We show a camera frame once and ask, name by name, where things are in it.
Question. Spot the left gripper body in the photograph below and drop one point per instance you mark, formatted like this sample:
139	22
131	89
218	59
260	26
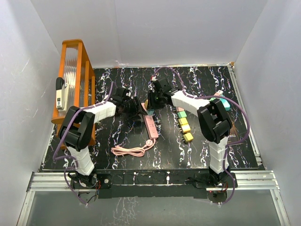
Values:
130	108

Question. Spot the orange wooden rack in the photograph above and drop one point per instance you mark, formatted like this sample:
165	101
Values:
76	70

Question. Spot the yellow plug adapter one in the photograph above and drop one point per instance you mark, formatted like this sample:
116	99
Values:
182	121

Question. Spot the green plug adapter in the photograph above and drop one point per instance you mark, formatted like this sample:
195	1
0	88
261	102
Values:
181	114

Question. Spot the yellow plug adapter three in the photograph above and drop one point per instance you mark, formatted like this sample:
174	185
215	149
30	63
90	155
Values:
187	137

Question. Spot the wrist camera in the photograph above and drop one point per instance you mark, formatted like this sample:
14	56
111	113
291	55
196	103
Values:
128	93
153	78

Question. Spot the pink power strip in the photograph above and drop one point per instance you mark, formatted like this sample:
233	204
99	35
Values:
150	126

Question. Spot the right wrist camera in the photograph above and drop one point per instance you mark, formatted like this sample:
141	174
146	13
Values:
153	78

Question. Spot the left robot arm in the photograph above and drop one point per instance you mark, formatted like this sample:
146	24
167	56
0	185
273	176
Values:
77	128

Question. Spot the teal triangular power strip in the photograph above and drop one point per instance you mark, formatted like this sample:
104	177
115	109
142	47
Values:
225	103

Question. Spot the yellow plug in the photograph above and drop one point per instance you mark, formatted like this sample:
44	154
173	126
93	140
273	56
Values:
146	104

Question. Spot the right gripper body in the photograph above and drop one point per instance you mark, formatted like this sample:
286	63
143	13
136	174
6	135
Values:
159	104

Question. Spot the yellow plug adapter two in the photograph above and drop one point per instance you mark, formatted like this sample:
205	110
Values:
185	128

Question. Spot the blue plug adapter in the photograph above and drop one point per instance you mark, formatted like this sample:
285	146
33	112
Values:
150	111

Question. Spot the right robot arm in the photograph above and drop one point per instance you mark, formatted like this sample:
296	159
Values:
215	123

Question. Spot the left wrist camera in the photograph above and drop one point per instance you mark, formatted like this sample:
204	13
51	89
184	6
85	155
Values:
128	93

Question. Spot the dark book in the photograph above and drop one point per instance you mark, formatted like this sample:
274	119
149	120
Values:
239	127

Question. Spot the white black stapler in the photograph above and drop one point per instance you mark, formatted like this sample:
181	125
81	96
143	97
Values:
62	91

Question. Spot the aluminium frame rail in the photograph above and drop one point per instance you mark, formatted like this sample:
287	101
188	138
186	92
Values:
156	183

